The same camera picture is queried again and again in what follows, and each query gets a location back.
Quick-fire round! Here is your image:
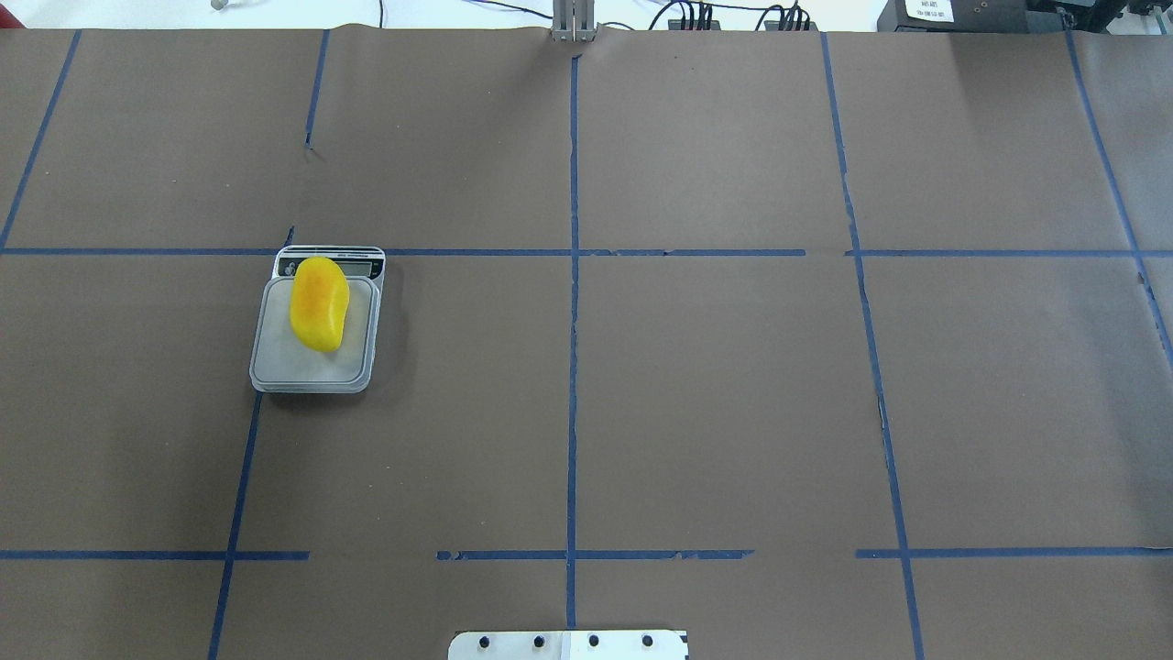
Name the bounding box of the yellow mango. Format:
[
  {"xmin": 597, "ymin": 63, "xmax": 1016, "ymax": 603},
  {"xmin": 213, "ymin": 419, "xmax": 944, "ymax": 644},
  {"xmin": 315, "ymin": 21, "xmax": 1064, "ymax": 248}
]
[{"xmin": 289, "ymin": 256, "xmax": 350, "ymax": 354}]

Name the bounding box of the silver digital kitchen scale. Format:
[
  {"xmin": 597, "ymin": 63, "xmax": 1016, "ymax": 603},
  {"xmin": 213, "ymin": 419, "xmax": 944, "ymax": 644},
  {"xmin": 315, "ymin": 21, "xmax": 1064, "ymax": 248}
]
[{"xmin": 248, "ymin": 244, "xmax": 386, "ymax": 394}]

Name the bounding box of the black equipment box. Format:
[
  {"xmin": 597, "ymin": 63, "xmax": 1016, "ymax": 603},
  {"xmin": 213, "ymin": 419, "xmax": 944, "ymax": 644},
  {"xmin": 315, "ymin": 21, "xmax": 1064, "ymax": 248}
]
[{"xmin": 876, "ymin": 1, "xmax": 1065, "ymax": 34}]

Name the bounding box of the aluminium frame post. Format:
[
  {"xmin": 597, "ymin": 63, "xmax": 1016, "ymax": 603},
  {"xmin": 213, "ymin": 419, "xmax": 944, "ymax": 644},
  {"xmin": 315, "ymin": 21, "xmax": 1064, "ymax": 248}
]
[{"xmin": 552, "ymin": 0, "xmax": 598, "ymax": 43}]

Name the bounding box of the white pedestal column base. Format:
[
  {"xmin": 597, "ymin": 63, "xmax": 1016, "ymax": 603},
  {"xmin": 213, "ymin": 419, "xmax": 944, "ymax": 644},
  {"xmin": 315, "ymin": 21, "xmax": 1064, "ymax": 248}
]
[{"xmin": 447, "ymin": 628, "xmax": 690, "ymax": 659}]

